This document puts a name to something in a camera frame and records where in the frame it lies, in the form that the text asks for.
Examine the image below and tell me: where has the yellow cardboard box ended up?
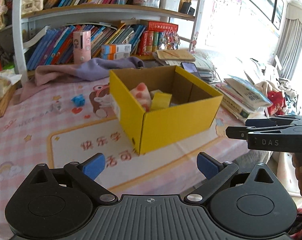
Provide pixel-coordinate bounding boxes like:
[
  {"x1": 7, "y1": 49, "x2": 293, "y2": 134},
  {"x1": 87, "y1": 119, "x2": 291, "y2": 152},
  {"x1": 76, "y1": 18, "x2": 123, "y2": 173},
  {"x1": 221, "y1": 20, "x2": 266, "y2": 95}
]
[{"x1": 109, "y1": 66, "x2": 223, "y2": 154}]

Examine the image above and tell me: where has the blue plastic bag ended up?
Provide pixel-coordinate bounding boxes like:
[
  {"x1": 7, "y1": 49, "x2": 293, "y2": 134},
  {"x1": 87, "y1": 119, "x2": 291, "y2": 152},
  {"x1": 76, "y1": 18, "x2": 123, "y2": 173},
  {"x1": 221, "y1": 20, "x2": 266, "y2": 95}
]
[{"x1": 71, "y1": 94, "x2": 85, "y2": 107}]

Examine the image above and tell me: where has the yellow tape roll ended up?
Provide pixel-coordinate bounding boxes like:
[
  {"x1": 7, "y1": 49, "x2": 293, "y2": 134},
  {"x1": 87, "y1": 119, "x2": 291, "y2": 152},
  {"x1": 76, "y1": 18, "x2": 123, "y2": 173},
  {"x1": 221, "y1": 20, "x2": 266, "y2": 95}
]
[{"x1": 150, "y1": 92, "x2": 172, "y2": 111}]

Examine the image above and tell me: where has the pink plush pig toy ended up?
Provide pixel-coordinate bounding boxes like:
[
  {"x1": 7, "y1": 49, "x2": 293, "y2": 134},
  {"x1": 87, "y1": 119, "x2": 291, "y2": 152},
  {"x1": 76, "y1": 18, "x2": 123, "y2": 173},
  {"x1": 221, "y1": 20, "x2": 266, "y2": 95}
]
[{"x1": 130, "y1": 82, "x2": 152, "y2": 112}]

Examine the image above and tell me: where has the white square charger block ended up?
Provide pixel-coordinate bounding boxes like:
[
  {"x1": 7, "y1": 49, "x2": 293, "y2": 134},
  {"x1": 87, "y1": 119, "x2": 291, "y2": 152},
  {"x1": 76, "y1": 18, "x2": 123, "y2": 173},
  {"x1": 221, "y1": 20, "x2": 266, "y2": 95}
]
[{"x1": 150, "y1": 89, "x2": 162, "y2": 99}]

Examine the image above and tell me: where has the stack of books and papers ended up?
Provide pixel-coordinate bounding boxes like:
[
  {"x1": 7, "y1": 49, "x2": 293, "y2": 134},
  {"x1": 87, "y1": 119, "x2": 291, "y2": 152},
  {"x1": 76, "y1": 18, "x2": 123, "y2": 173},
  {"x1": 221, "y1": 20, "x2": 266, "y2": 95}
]
[{"x1": 153, "y1": 50, "x2": 273, "y2": 122}]

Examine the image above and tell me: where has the pink checked tablecloth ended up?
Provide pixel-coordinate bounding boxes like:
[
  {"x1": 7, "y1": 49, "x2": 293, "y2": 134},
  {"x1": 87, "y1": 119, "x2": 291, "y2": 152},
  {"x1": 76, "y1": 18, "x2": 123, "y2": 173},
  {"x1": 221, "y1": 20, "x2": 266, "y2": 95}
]
[{"x1": 0, "y1": 74, "x2": 266, "y2": 240}]

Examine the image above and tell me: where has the pink purple cloth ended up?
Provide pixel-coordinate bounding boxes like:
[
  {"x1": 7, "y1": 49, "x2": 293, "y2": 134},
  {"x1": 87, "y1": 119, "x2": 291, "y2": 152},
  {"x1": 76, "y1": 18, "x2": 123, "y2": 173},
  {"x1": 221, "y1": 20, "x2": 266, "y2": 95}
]
[{"x1": 13, "y1": 56, "x2": 144, "y2": 105}]

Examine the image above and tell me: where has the black smartphone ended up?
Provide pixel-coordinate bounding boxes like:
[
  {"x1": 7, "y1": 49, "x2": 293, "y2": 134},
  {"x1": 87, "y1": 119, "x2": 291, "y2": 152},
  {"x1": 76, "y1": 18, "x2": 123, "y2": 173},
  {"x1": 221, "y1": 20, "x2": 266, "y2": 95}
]
[{"x1": 181, "y1": 62, "x2": 201, "y2": 79}]

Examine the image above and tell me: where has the brown envelope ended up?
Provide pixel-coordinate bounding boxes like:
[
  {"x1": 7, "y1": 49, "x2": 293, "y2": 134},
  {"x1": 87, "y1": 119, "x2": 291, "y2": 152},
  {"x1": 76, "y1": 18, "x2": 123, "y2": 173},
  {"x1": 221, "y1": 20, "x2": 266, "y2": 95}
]
[{"x1": 156, "y1": 49, "x2": 195, "y2": 61}]

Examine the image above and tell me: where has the orange white box lower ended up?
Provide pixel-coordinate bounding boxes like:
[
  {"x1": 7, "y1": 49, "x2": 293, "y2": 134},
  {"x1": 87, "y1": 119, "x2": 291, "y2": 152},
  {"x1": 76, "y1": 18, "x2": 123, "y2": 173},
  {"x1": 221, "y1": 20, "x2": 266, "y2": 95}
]
[{"x1": 101, "y1": 52, "x2": 130, "y2": 60}]

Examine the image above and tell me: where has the orange white box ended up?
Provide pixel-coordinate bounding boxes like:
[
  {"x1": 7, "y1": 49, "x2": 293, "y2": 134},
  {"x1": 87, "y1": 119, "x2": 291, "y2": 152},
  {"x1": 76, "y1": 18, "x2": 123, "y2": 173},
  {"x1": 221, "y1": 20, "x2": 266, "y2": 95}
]
[
  {"x1": 101, "y1": 52, "x2": 130, "y2": 60},
  {"x1": 101, "y1": 44, "x2": 131, "y2": 55}
]

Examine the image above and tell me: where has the orange white box upper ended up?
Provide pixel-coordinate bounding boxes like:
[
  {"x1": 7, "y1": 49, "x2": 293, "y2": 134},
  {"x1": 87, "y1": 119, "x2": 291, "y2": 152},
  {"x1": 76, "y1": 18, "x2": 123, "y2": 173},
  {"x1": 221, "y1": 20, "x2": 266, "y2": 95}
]
[{"x1": 101, "y1": 44, "x2": 131, "y2": 55}]

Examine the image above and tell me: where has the row of blue books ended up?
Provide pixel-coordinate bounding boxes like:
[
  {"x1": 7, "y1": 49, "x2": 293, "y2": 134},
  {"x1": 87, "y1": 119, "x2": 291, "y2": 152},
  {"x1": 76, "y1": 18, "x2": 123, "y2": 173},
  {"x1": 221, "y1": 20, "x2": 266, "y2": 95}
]
[{"x1": 26, "y1": 25, "x2": 80, "y2": 71}]

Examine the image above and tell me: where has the white tissue pack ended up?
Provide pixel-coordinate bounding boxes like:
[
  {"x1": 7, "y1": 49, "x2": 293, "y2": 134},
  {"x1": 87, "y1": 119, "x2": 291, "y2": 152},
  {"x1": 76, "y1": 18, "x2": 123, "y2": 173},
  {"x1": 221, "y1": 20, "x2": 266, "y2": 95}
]
[{"x1": 0, "y1": 70, "x2": 22, "y2": 99}]

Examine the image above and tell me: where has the pink cylindrical device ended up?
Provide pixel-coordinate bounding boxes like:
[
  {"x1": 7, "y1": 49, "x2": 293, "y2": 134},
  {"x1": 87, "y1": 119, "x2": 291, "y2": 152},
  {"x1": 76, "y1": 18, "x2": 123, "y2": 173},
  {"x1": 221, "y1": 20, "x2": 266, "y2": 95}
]
[{"x1": 73, "y1": 30, "x2": 91, "y2": 64}]

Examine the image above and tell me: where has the red dictionary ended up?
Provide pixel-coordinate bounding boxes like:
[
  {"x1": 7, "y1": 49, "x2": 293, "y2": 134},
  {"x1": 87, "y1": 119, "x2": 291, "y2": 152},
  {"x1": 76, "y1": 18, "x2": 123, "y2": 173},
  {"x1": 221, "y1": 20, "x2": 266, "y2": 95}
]
[{"x1": 139, "y1": 20, "x2": 179, "y2": 32}]

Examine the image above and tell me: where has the white bookshelf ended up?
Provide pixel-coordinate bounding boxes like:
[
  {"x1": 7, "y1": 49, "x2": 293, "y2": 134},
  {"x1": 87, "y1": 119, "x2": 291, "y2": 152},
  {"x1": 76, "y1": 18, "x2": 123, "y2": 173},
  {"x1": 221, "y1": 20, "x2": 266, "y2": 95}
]
[{"x1": 11, "y1": 0, "x2": 205, "y2": 85}]

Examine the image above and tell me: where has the white pen holder box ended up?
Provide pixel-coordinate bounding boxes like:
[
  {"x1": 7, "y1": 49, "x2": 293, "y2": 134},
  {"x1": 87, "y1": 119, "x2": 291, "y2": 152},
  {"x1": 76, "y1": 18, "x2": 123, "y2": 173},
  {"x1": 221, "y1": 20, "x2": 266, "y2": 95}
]
[{"x1": 159, "y1": 0, "x2": 180, "y2": 12}]

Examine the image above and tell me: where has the cream quilted handbag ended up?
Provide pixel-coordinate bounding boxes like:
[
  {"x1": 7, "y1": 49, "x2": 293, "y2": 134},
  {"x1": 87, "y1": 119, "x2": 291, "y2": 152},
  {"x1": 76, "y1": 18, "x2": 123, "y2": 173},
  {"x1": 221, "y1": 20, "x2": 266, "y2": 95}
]
[{"x1": 21, "y1": 0, "x2": 44, "y2": 15}]

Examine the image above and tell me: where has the alphabet wall poster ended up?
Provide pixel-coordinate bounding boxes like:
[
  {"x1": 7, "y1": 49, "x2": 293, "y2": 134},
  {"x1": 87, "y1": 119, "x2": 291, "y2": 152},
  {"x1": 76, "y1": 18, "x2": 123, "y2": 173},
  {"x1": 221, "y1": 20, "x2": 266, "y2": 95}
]
[{"x1": 211, "y1": 0, "x2": 242, "y2": 30}]

